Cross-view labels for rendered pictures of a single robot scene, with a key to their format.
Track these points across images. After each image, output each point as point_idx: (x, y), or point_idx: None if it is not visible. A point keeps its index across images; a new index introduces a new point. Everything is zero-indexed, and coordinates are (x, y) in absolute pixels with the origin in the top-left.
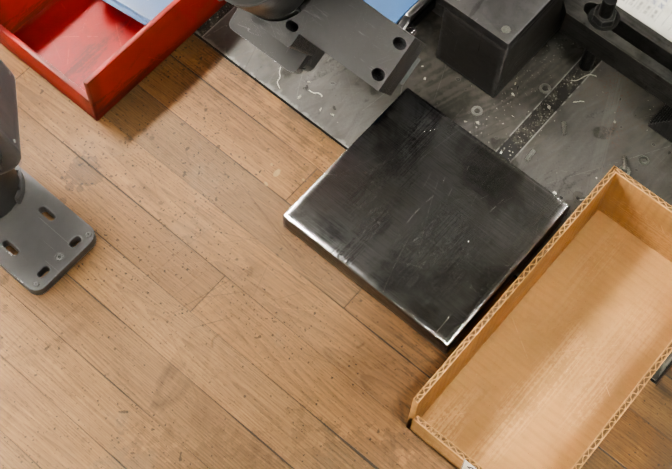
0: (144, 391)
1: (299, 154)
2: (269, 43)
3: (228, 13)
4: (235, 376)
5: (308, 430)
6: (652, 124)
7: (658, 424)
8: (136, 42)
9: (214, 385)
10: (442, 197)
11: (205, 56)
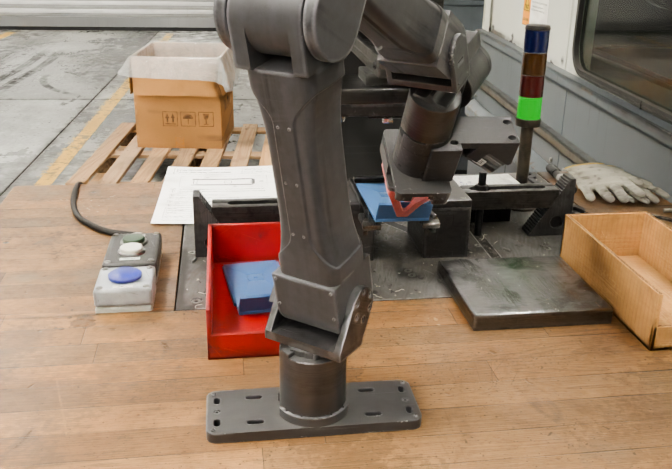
0: (541, 420)
1: (432, 309)
2: (426, 187)
3: None
4: (562, 385)
5: (625, 378)
6: (531, 232)
7: None
8: None
9: (562, 394)
10: (517, 276)
11: None
